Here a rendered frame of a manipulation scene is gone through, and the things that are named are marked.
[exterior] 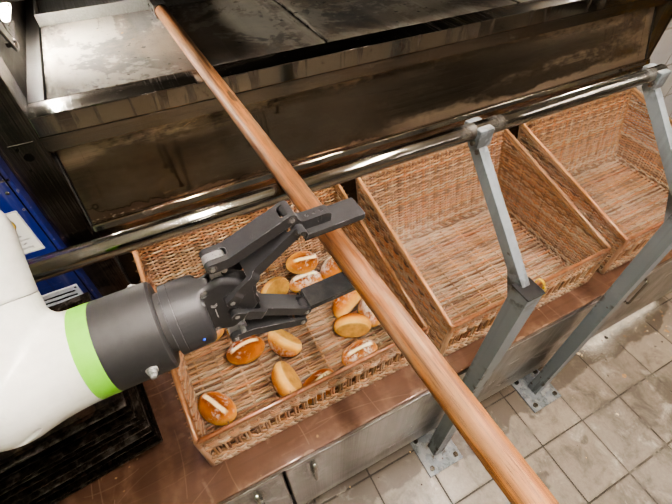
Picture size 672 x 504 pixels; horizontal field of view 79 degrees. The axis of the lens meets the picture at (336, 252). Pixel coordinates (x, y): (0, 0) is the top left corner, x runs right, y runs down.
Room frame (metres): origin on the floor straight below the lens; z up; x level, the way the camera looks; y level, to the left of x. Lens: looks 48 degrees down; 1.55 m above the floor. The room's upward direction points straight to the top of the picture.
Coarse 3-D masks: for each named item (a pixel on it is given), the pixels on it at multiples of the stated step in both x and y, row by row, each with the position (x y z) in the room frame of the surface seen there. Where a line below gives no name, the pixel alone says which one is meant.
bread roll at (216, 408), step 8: (208, 392) 0.39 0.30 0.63; (216, 392) 0.39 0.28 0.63; (200, 400) 0.37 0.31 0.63; (208, 400) 0.36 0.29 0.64; (216, 400) 0.36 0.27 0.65; (224, 400) 0.37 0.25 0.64; (200, 408) 0.35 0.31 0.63; (208, 408) 0.35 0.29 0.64; (216, 408) 0.35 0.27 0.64; (224, 408) 0.35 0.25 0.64; (232, 408) 0.35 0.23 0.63; (208, 416) 0.33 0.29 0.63; (216, 416) 0.33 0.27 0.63; (224, 416) 0.33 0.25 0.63; (232, 416) 0.34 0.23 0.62; (216, 424) 0.32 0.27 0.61; (224, 424) 0.32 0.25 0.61
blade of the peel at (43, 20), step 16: (48, 0) 1.24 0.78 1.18; (64, 0) 1.24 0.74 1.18; (80, 0) 1.25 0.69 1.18; (96, 0) 1.25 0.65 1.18; (112, 0) 1.25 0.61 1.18; (128, 0) 1.17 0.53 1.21; (144, 0) 1.18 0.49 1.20; (176, 0) 1.22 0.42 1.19; (192, 0) 1.24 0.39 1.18; (48, 16) 1.07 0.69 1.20; (64, 16) 1.09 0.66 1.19; (80, 16) 1.11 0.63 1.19; (96, 16) 1.12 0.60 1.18
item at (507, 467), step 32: (192, 64) 0.83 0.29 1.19; (224, 96) 0.67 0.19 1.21; (256, 128) 0.57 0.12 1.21; (288, 192) 0.43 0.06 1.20; (352, 256) 0.30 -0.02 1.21; (384, 288) 0.26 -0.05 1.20; (384, 320) 0.22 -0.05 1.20; (416, 352) 0.19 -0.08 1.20; (448, 384) 0.15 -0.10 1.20; (448, 416) 0.13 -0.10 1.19; (480, 416) 0.13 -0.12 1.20; (480, 448) 0.10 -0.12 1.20; (512, 448) 0.10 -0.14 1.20; (512, 480) 0.08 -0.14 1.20
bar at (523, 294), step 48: (576, 96) 0.74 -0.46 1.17; (432, 144) 0.58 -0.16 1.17; (480, 144) 0.62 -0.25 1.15; (96, 240) 0.36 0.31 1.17; (144, 240) 0.37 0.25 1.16; (528, 288) 0.45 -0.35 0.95; (624, 288) 0.65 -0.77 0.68; (576, 336) 0.66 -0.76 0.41; (480, 384) 0.43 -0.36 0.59; (528, 384) 0.68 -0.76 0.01; (432, 432) 0.50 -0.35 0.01
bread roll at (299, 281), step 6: (294, 276) 0.73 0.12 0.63; (300, 276) 0.72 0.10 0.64; (306, 276) 0.72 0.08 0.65; (312, 276) 0.72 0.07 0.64; (318, 276) 0.73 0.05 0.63; (294, 282) 0.71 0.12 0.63; (300, 282) 0.70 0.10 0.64; (306, 282) 0.70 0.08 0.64; (312, 282) 0.71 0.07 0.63; (294, 288) 0.70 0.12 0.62; (300, 288) 0.69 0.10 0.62
